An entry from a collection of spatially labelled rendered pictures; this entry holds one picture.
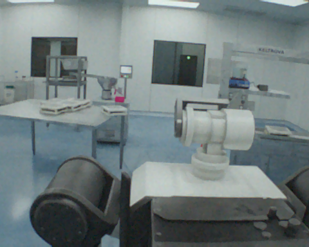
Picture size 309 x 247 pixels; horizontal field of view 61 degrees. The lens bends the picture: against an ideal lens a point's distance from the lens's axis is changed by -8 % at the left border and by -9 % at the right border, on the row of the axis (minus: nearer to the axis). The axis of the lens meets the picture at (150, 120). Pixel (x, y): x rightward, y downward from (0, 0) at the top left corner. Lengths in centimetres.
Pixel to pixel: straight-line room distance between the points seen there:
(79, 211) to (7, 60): 822
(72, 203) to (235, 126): 26
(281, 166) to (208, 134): 260
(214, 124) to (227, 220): 15
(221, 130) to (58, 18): 769
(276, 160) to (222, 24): 546
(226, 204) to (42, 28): 789
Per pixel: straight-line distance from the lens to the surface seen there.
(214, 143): 46
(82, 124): 287
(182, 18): 771
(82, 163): 49
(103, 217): 40
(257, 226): 37
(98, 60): 770
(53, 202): 40
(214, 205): 39
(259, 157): 294
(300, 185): 57
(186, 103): 47
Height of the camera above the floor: 155
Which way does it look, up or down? 13 degrees down
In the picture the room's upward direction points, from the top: 4 degrees clockwise
